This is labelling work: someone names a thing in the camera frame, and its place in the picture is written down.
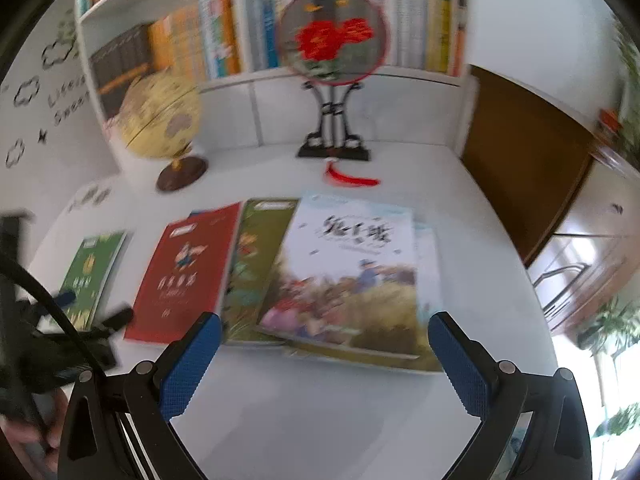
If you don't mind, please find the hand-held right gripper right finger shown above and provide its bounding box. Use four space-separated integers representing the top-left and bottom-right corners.
427 311 593 480

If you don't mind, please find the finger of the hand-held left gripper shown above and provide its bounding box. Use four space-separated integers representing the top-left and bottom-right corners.
30 290 78 312
82 306 135 337

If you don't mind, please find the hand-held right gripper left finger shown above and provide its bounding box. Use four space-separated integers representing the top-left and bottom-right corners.
59 311 223 480

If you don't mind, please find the green leafy book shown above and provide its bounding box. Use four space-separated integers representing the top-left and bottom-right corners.
59 230 128 333

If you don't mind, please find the pale rabbit reed book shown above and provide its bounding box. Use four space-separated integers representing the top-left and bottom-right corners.
282 220 446 375

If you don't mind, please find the olive green insect book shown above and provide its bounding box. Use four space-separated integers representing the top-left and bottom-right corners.
220 197 301 346

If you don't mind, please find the pale field scene book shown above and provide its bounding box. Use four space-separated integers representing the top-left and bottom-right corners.
256 192 418 361

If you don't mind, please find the row of dark grey books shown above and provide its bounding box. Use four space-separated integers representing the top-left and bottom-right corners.
90 25 156 121

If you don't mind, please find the row of white blue books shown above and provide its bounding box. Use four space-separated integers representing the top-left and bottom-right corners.
250 0 468 77

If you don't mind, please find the person's left hand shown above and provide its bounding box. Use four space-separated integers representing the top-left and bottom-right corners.
0 391 67 462

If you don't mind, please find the red cartoon figure book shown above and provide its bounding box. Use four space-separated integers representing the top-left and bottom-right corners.
123 201 246 346

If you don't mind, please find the green potted plant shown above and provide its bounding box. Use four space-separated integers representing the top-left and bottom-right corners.
612 15 640 161
577 300 640 356
595 402 640 441

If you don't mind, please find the wooden cabinet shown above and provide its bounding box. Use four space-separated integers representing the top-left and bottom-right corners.
527 155 640 333

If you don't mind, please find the yellow globe with brown base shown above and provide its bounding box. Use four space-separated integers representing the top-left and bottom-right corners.
105 71 210 193

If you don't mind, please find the red tassel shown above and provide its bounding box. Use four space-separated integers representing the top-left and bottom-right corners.
324 158 382 188

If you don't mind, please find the brown wooden panel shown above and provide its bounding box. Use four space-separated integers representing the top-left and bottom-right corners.
460 65 608 266

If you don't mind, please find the white bookshelf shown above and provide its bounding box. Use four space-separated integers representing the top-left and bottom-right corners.
75 0 476 181

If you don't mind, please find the small orange item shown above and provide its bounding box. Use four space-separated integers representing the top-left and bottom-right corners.
597 107 621 133

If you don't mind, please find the round red flower fan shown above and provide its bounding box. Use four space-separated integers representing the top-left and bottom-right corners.
275 0 390 83

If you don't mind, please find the black cable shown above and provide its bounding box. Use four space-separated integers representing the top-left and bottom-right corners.
0 250 108 386

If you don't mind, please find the chrome metal frame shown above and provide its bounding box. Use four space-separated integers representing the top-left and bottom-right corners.
532 262 586 311

